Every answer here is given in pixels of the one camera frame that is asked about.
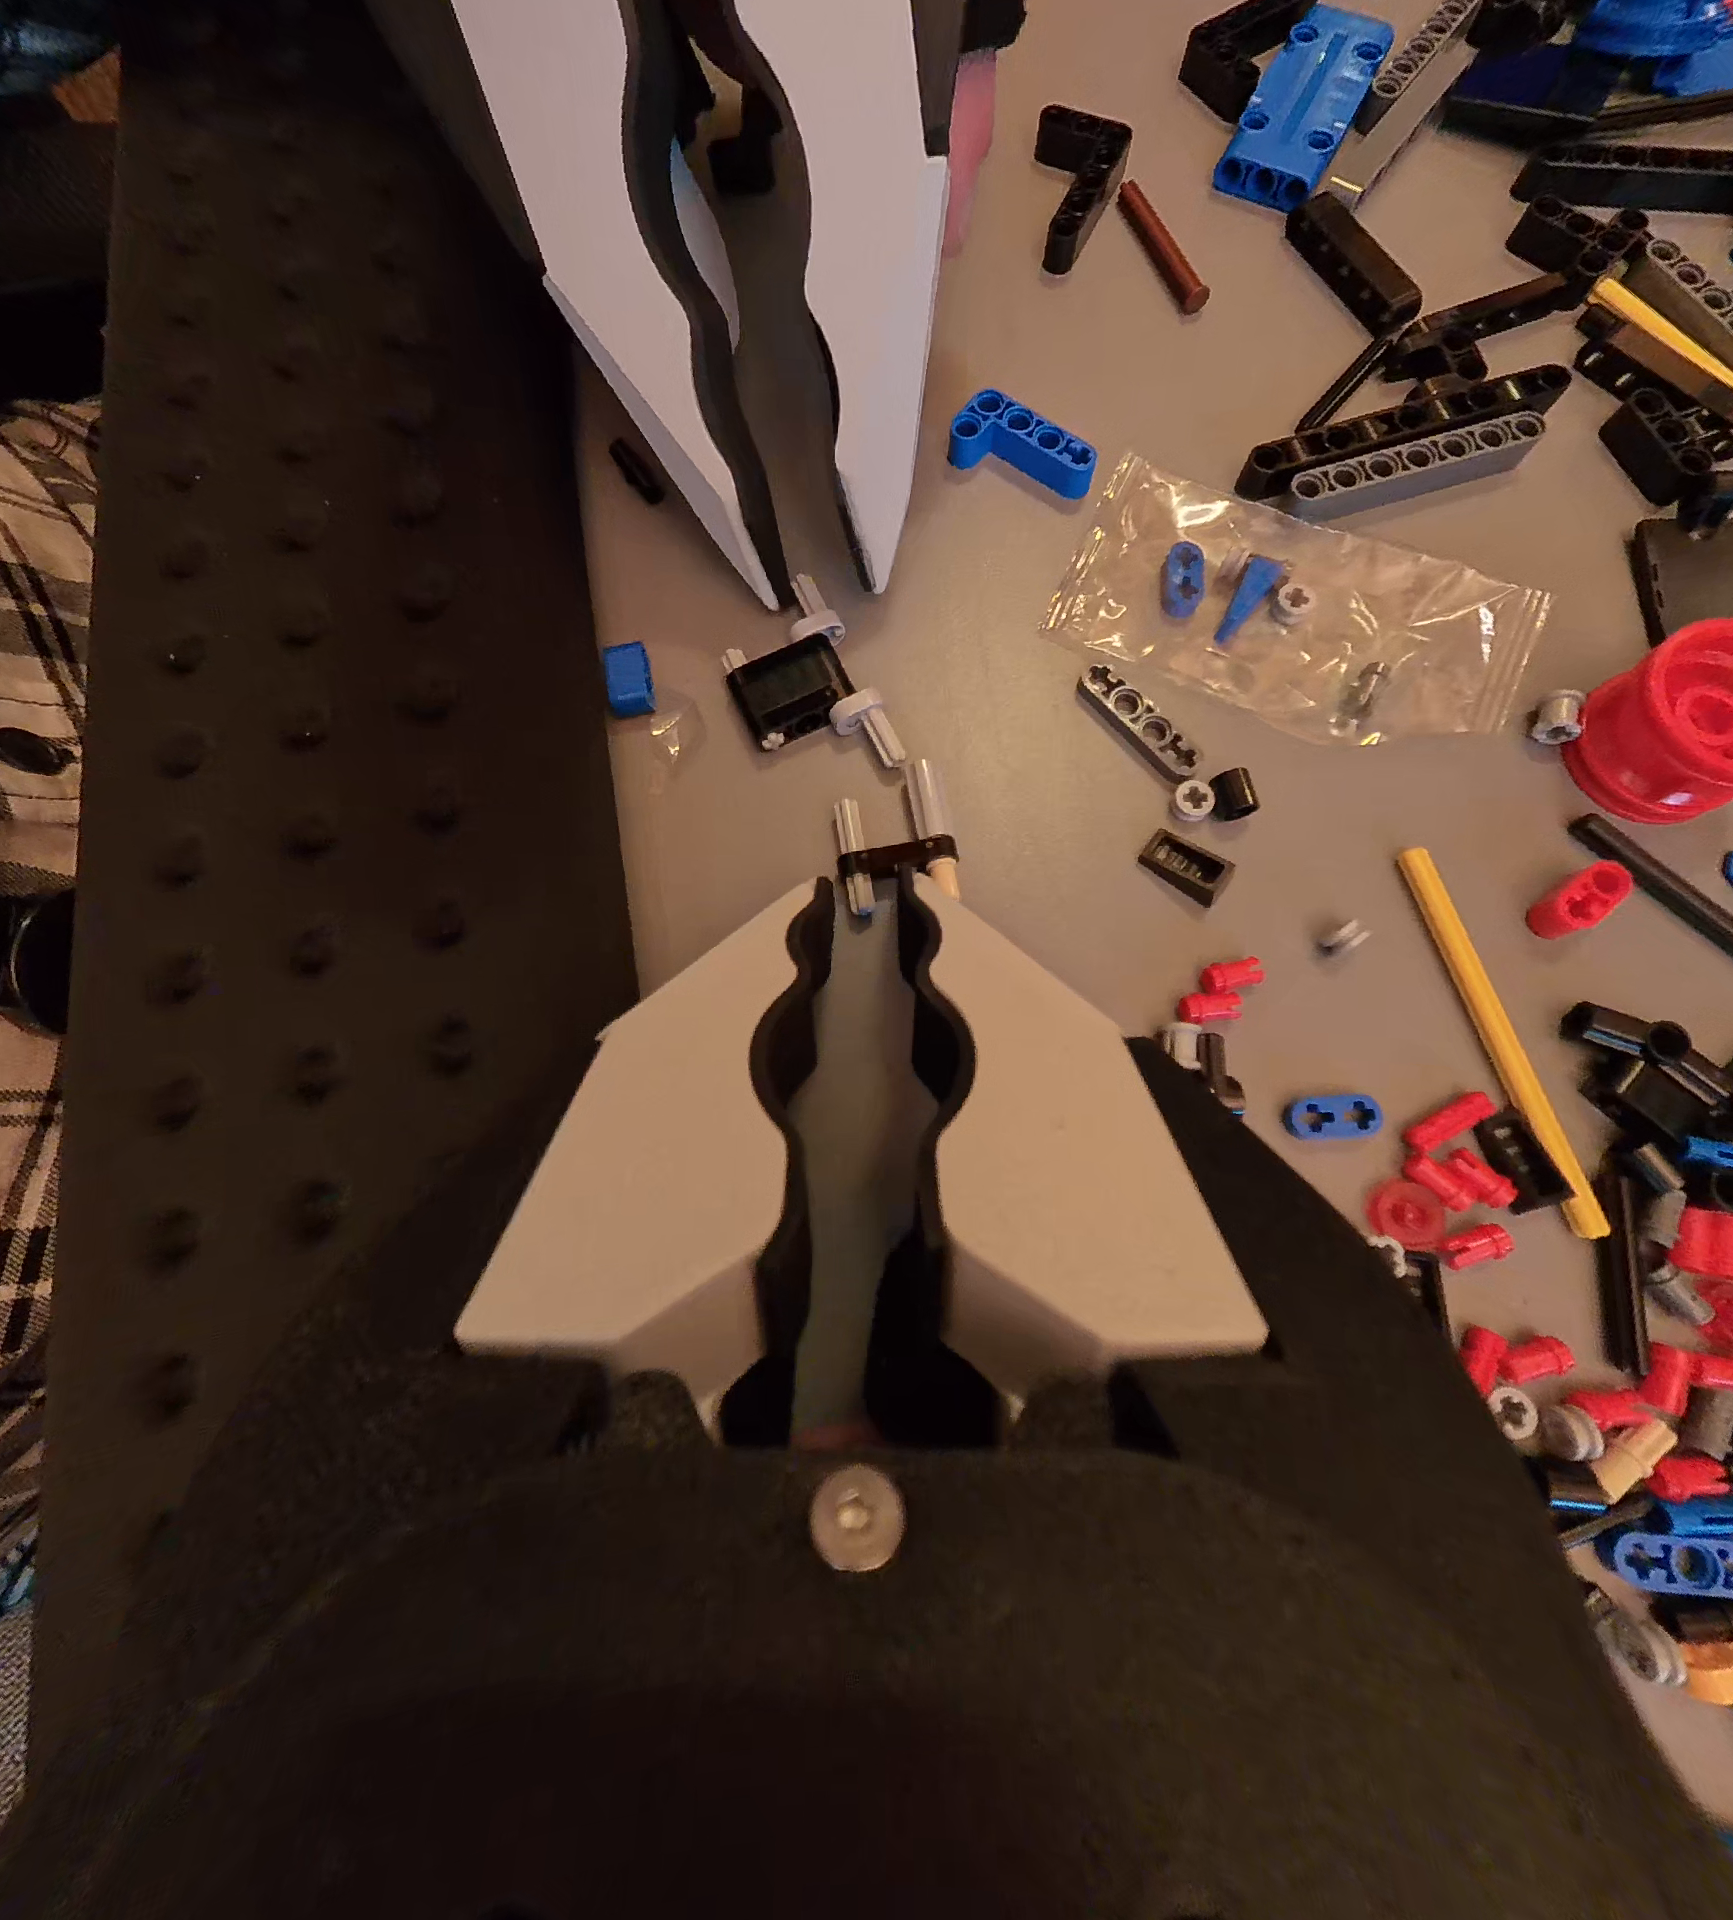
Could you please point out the grey pin connector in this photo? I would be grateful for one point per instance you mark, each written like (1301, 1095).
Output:
(1361, 692)

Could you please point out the grey desk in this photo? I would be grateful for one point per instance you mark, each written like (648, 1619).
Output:
(986, 704)

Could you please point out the small black tile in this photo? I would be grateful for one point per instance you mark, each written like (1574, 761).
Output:
(1185, 866)

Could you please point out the black curved panel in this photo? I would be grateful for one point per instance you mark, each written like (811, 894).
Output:
(1706, 578)

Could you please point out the thin black beam with grey pins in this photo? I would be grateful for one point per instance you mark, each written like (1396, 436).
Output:
(897, 860)

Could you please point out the black angled beam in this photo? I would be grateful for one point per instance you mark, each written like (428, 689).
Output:
(1083, 164)

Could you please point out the long yellow axle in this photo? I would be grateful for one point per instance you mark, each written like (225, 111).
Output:
(1495, 1034)

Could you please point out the blue cone piece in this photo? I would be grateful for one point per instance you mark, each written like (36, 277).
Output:
(1245, 609)

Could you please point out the clear zip bag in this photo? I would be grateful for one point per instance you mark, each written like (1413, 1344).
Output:
(1422, 645)

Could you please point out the small grey bush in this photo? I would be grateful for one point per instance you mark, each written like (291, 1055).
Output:
(1342, 938)

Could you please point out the blue holed oval beam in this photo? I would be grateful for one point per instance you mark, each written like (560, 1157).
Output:
(1699, 1565)

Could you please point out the long black axle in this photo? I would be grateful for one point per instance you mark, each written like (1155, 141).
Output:
(1691, 914)

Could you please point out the person's left hand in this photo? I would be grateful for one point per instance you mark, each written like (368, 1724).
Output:
(968, 150)

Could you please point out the pile of small mixed pins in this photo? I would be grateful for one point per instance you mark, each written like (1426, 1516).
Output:
(1706, 1245)

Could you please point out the black studded panel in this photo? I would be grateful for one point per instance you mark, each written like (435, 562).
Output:
(296, 601)

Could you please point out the short yellow axle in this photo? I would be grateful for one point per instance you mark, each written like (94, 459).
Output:
(1669, 332)

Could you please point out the black block with grey pins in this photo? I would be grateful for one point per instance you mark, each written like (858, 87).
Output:
(788, 682)

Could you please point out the short black beam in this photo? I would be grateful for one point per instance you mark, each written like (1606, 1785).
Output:
(1354, 263)

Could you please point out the red oval connector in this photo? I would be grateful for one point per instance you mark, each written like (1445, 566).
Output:
(1580, 900)

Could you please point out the grey holed beam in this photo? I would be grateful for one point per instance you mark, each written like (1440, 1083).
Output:
(1405, 476)

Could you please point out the grey and black connector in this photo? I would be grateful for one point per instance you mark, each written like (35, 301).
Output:
(1210, 1065)

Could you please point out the clear plastic scrap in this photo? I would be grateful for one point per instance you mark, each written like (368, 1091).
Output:
(675, 730)

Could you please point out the dark grey thin beam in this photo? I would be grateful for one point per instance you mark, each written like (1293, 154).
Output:
(1139, 721)

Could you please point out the red short pin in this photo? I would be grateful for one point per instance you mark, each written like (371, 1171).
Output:
(1210, 1009)
(1233, 975)

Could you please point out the small blue oval beam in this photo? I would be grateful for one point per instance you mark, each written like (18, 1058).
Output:
(1185, 578)

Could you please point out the pile of black and blue beams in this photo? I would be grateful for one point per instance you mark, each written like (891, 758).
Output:
(1676, 181)

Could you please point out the black link rod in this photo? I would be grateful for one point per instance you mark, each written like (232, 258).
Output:
(1466, 322)

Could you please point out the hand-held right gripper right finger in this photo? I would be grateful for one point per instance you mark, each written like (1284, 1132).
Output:
(1091, 1185)

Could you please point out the blue thin oval beam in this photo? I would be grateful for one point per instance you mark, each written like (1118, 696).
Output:
(1331, 1119)

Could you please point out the blue angled beam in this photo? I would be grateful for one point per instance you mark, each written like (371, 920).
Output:
(1023, 447)

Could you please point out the small blue bush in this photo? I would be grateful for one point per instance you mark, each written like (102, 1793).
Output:
(626, 678)

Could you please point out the blue panel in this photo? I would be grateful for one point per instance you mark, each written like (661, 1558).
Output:
(1301, 105)

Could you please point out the grey and black bush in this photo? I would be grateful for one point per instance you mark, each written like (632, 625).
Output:
(1214, 794)

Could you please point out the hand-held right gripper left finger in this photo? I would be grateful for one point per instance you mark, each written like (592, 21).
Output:
(626, 1171)

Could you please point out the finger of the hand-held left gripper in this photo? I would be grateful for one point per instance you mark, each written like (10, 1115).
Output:
(580, 211)
(872, 224)

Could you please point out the brown axle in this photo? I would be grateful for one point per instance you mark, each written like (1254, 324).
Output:
(1163, 249)

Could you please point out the black bent beam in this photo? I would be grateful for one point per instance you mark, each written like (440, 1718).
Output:
(1233, 52)

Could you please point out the red wheel hub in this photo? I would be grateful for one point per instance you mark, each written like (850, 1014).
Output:
(1676, 734)

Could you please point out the grey axle pin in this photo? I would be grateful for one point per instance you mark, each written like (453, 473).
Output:
(1560, 716)

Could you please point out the long black beam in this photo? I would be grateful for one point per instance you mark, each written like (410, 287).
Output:
(1405, 429)

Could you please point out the long grey flat beam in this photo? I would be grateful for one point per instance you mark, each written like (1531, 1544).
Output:
(1405, 99)

